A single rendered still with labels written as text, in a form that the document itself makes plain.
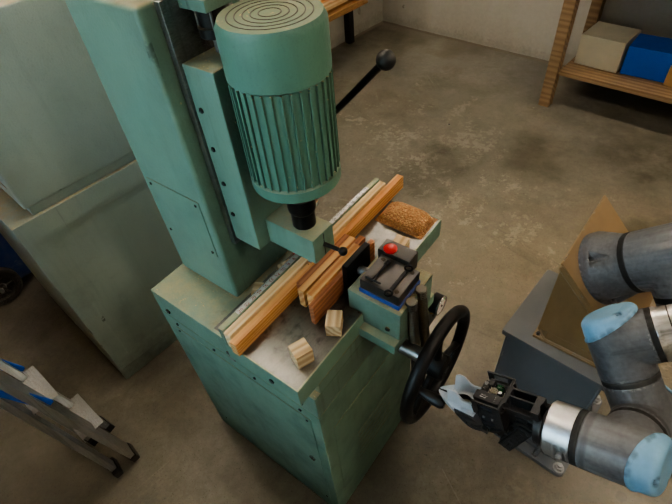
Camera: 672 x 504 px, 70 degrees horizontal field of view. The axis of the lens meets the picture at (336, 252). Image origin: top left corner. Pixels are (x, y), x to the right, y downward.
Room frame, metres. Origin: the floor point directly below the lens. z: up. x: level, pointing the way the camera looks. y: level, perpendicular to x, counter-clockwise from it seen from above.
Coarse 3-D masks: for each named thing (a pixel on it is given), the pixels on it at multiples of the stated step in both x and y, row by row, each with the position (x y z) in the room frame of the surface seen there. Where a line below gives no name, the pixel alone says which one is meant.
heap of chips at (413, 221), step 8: (392, 208) 0.95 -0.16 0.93; (400, 208) 0.94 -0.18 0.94; (408, 208) 0.93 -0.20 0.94; (416, 208) 0.94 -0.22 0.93; (384, 216) 0.94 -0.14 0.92; (392, 216) 0.92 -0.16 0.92; (400, 216) 0.91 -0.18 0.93; (408, 216) 0.91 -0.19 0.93; (416, 216) 0.90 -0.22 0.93; (424, 216) 0.91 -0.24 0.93; (392, 224) 0.91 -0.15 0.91; (400, 224) 0.90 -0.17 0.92; (408, 224) 0.89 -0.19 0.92; (416, 224) 0.88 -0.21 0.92; (424, 224) 0.89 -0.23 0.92; (432, 224) 0.90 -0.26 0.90; (408, 232) 0.88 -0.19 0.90; (416, 232) 0.87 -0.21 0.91; (424, 232) 0.87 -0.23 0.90
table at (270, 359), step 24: (432, 216) 0.93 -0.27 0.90; (384, 240) 0.86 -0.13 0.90; (432, 240) 0.89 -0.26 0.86; (288, 312) 0.67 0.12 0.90; (360, 312) 0.65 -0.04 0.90; (264, 336) 0.61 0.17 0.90; (288, 336) 0.60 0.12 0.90; (312, 336) 0.60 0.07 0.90; (336, 336) 0.59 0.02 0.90; (384, 336) 0.60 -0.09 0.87; (240, 360) 0.58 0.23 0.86; (264, 360) 0.55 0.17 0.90; (288, 360) 0.54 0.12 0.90; (336, 360) 0.56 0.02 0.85; (288, 384) 0.49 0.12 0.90; (312, 384) 0.50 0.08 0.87
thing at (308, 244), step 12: (276, 216) 0.80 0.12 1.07; (288, 216) 0.80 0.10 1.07; (276, 228) 0.78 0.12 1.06; (288, 228) 0.76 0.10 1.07; (312, 228) 0.75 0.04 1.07; (324, 228) 0.75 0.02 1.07; (276, 240) 0.79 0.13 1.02; (288, 240) 0.76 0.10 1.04; (300, 240) 0.73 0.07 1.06; (312, 240) 0.72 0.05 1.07; (324, 240) 0.74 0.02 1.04; (300, 252) 0.74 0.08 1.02; (312, 252) 0.71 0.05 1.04; (324, 252) 0.74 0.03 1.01
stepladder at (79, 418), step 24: (0, 360) 0.73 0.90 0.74; (0, 384) 0.69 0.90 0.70; (24, 384) 0.75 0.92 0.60; (48, 384) 0.80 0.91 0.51; (24, 408) 0.70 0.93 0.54; (48, 408) 0.71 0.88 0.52; (72, 408) 0.84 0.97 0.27; (48, 432) 0.68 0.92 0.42; (96, 432) 0.74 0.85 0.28; (96, 456) 0.70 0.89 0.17
